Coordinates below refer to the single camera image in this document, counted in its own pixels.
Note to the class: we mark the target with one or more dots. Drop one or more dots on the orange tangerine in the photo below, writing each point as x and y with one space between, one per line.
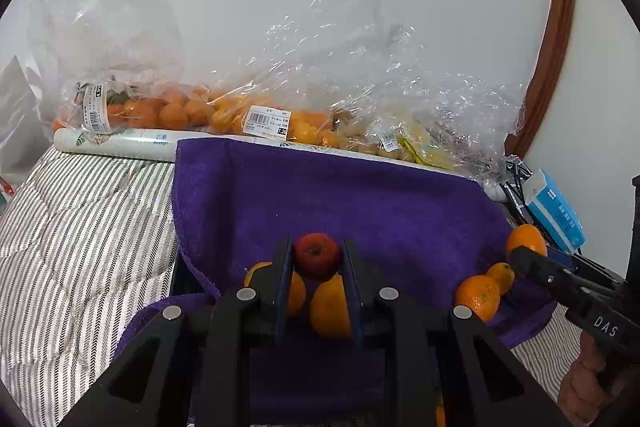
501 277
440 412
525 241
330 312
477 298
298 294

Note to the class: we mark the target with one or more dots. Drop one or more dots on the person's right hand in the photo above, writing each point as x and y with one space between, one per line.
580 382

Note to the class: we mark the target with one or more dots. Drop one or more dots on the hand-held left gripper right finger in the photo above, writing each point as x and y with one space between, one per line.
352 292

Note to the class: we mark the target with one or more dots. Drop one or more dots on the clear bag of yellow produce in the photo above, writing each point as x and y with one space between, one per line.
430 142

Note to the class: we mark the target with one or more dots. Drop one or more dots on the brown wooden door frame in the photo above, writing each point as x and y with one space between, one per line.
555 32

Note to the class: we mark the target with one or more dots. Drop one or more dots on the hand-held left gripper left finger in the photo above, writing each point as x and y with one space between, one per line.
282 292

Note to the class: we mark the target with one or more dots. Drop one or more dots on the purple towel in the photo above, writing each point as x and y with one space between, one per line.
400 217

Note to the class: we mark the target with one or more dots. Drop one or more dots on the clear bag of leafy oranges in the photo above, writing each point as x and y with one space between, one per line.
100 32

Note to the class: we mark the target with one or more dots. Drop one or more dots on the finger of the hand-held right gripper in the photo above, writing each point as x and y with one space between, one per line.
560 256
555 279

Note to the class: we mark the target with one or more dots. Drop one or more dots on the small red apple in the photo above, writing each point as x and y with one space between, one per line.
317 254

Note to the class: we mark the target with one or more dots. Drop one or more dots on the long white paper roll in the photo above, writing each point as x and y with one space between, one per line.
115 142

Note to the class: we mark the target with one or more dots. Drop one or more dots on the blue tissue box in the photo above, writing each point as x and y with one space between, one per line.
555 207

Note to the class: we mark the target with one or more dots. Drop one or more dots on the white plastic shopping bag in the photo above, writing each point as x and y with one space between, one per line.
17 107

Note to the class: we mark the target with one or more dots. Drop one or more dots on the dark checked cloth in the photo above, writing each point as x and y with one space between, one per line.
515 167

